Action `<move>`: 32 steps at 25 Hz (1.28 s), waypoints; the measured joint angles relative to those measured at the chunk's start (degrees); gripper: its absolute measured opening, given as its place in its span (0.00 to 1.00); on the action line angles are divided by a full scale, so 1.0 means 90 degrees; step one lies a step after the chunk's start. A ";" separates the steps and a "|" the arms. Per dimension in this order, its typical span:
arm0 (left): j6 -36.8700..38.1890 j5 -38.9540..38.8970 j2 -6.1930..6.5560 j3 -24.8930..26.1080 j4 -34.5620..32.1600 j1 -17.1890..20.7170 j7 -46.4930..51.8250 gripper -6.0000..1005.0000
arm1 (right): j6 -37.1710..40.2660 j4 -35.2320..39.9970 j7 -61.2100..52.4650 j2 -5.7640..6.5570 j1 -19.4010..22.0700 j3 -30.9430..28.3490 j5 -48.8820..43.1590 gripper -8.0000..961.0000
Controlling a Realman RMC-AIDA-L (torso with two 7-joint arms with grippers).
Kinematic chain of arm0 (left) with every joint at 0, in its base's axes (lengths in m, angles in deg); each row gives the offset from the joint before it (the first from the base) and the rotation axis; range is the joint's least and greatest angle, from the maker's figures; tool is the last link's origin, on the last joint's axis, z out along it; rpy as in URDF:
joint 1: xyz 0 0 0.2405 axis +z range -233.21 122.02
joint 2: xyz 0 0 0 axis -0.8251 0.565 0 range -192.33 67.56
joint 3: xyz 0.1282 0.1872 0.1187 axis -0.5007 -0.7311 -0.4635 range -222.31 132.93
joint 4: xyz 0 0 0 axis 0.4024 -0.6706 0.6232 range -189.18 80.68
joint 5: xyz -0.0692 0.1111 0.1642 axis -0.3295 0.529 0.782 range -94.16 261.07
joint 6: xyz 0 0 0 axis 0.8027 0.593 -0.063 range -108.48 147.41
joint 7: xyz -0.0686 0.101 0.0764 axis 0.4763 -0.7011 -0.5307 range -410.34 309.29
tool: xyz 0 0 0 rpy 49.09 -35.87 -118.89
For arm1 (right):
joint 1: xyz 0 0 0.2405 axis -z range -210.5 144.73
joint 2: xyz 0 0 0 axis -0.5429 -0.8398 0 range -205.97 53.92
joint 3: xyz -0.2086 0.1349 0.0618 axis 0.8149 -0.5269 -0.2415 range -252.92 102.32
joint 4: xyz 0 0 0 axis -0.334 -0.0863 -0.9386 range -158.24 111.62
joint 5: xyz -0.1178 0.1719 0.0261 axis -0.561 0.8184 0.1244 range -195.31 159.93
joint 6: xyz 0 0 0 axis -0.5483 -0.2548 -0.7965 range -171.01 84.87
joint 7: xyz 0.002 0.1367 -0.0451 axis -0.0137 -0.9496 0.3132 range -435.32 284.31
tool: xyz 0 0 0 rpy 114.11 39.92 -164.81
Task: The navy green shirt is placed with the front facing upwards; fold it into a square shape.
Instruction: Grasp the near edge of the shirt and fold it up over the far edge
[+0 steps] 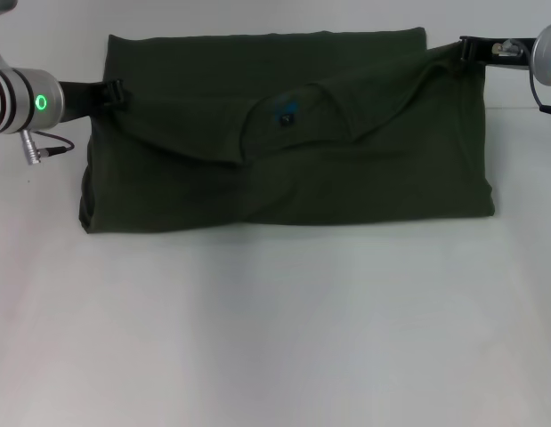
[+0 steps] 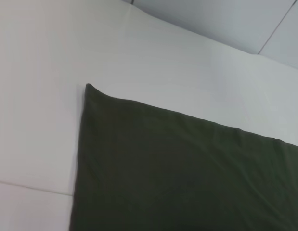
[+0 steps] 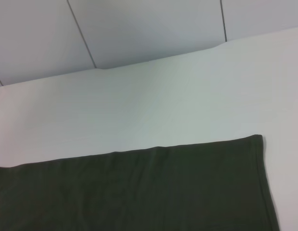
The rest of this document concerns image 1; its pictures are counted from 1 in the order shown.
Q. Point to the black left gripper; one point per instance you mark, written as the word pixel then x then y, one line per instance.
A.
pixel 81 98

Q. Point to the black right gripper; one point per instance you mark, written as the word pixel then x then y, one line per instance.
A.
pixel 502 53

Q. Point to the dark green FREE! t-shirt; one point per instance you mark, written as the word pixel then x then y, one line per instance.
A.
pixel 284 155

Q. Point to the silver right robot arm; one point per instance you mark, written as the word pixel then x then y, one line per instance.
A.
pixel 548 55

